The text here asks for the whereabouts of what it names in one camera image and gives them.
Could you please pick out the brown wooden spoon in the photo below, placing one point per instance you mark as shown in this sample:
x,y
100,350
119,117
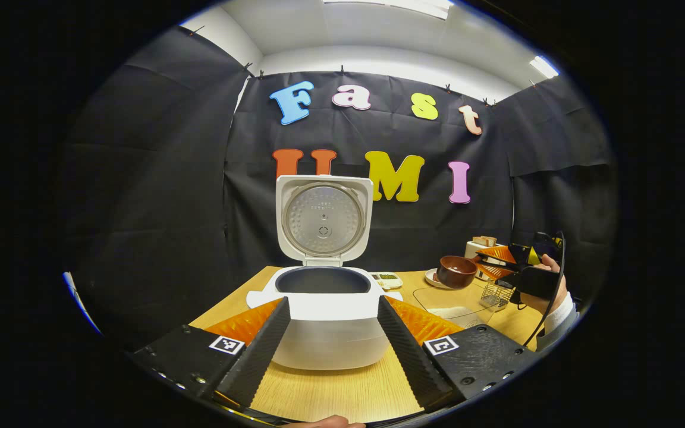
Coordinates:
x,y
455,272

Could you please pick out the white rice cooker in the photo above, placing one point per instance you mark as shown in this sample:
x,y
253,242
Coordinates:
x,y
330,309

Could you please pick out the white toaster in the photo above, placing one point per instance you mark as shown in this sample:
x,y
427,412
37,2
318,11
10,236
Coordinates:
x,y
471,249

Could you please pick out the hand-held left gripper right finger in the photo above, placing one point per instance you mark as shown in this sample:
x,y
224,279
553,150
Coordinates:
x,y
411,356

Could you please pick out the white round plate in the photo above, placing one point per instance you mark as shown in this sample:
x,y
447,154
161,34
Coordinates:
x,y
431,277

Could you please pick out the small ceiling light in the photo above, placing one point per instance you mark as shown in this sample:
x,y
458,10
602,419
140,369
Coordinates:
x,y
543,66

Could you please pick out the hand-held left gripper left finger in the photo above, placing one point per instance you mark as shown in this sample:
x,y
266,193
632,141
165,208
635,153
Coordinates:
x,y
256,356

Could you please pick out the white divided condiment dish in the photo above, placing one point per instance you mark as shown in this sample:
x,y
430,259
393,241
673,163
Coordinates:
x,y
387,279

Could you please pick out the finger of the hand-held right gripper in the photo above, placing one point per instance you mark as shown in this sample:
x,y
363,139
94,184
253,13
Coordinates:
x,y
491,272
500,254

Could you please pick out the clear container of rice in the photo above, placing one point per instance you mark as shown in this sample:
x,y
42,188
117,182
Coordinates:
x,y
455,309

